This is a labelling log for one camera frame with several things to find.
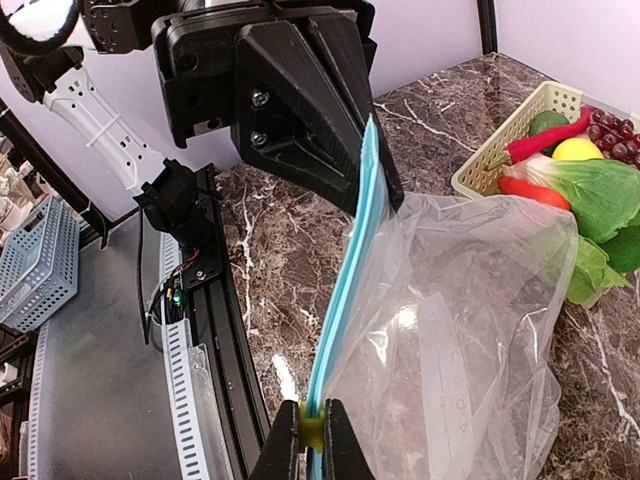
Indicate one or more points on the orange red chili pepper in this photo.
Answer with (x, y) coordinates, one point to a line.
(524, 189)

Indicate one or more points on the long red chili pepper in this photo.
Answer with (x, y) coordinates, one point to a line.
(522, 149)

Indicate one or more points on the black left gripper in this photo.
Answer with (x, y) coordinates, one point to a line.
(301, 87)

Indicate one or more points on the dark red grapes bunch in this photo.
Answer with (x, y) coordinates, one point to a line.
(614, 137)

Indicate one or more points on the black curved front rail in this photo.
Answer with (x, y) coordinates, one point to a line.
(216, 321)

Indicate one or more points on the beige plastic basket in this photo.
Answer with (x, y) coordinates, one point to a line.
(478, 176)

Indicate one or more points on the white slotted cable duct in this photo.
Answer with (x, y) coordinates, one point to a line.
(108, 402)

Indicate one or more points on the clear zip top bag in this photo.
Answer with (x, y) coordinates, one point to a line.
(437, 335)

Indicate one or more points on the yellow lemon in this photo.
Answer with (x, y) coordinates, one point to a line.
(577, 149)

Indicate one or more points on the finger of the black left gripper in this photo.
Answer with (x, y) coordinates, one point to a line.
(380, 125)

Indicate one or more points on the left black frame post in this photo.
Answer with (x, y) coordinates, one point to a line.
(26, 144)

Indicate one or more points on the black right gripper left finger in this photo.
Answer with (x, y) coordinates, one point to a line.
(279, 457)

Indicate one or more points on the right black frame post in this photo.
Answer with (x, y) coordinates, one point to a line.
(488, 26)

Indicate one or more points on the green avocado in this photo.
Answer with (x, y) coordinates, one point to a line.
(546, 120)

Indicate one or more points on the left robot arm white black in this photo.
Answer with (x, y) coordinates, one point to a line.
(42, 48)

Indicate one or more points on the blue plastic crate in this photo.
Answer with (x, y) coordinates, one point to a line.
(39, 266)

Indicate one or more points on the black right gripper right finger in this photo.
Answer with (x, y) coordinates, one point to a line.
(342, 458)

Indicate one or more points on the black frame post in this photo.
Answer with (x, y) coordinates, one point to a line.
(26, 144)
(488, 26)

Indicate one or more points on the green bok choy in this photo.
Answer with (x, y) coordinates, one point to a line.
(603, 195)

